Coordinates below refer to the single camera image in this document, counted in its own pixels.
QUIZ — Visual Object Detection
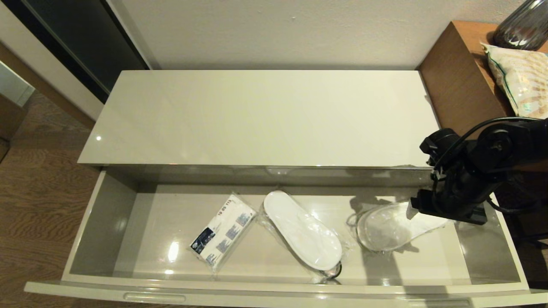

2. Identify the cream glossy low cabinet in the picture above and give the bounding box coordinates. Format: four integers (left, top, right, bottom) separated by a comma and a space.
77, 70, 493, 189

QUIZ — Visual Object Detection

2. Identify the white printed plastic packet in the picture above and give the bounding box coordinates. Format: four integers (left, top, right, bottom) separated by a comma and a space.
189, 194, 258, 275

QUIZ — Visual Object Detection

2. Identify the dark glass door panel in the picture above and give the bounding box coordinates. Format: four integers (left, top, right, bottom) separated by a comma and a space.
0, 0, 150, 104

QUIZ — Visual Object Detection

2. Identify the dark ribbed glass vase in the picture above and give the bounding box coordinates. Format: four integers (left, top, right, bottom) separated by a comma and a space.
491, 0, 548, 51

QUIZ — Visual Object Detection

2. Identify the brown wooden side table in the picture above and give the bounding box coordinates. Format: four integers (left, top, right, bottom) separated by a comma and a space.
416, 21, 548, 172

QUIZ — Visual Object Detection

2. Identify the cream glossy wide drawer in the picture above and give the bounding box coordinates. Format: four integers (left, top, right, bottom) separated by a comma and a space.
24, 167, 548, 308

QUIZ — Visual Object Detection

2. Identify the white slippers flat in plastic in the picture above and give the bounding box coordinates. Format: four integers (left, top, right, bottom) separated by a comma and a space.
256, 189, 354, 285

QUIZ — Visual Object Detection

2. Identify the patterned snack bag green trim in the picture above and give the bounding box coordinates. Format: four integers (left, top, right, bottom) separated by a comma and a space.
479, 42, 548, 120

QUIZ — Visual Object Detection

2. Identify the white slippers plastic wrap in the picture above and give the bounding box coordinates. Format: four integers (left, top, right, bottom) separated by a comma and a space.
346, 196, 451, 256

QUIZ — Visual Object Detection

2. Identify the white furniture panel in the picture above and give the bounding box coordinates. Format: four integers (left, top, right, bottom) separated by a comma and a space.
0, 61, 35, 107

